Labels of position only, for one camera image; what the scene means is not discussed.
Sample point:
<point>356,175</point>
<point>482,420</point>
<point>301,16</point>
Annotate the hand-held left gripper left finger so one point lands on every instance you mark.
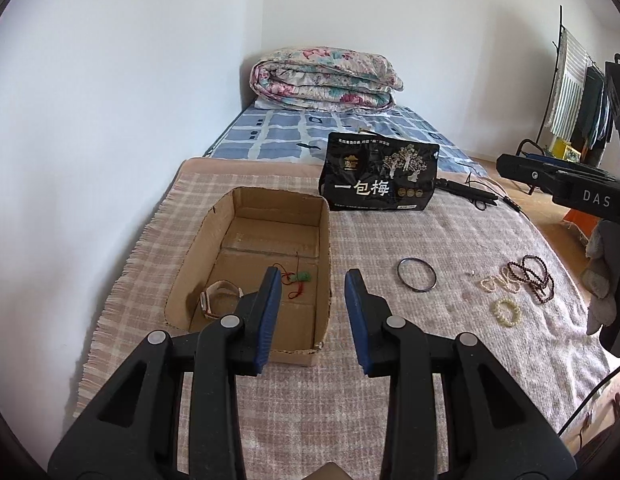
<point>270,320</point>

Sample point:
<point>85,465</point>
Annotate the yellow box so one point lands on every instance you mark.
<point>565,150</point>

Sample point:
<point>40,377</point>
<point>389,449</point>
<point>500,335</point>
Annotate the orange box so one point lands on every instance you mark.
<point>580,222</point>

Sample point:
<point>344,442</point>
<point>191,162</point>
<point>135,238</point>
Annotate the black metal clothes rack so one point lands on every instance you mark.
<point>558,60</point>

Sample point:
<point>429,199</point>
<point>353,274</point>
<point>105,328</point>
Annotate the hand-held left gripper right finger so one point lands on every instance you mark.
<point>356,320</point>

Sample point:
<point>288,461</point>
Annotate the striped hanging cloth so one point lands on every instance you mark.
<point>570,80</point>

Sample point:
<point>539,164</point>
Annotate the black printed snack bag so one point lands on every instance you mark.
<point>375,175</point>

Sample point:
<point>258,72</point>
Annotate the black hair straightener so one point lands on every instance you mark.
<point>470,193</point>

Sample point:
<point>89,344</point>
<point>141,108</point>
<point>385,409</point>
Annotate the dark hanging clothes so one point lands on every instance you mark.
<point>595,110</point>

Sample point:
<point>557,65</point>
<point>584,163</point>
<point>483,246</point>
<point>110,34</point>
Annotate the blue checked bed sheet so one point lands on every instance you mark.
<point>280,132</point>

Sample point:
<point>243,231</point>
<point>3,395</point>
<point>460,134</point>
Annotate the pink plaid blanket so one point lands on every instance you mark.
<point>440,350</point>

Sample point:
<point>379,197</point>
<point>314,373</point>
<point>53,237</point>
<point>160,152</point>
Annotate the person's right hand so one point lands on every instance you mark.
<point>602,270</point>

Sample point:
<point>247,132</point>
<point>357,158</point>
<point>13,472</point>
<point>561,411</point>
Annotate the cardboard box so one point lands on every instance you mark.
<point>270,240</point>

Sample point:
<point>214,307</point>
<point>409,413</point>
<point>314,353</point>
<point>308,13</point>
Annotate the thin dark bangle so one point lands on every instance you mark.
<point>400,279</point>

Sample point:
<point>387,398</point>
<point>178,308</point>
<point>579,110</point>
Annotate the folded floral quilt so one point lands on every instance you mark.
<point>320,77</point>

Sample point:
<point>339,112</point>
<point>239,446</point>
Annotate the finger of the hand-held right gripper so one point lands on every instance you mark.
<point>545,159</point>
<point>525,172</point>

